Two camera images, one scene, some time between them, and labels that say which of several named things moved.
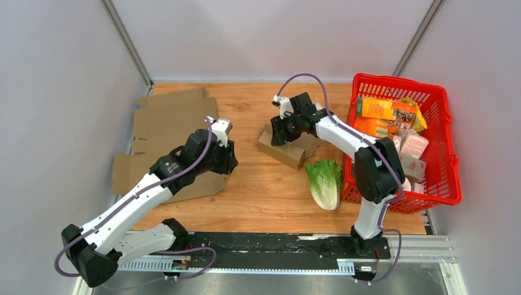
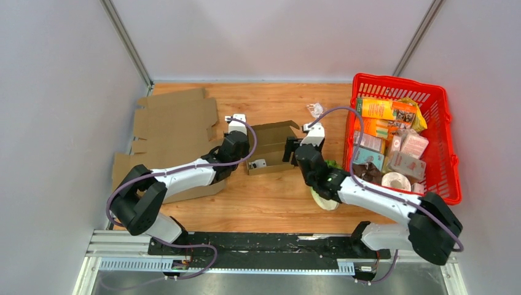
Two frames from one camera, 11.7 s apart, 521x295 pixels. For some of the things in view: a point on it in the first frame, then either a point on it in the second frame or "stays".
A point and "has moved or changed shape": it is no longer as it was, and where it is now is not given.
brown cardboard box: (292, 153) has moved or changed shape
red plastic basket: (442, 185) stays
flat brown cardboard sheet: (162, 123) stays
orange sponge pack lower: (377, 127) stays
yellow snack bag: (418, 123) stays
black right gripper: (278, 125) → (292, 144)
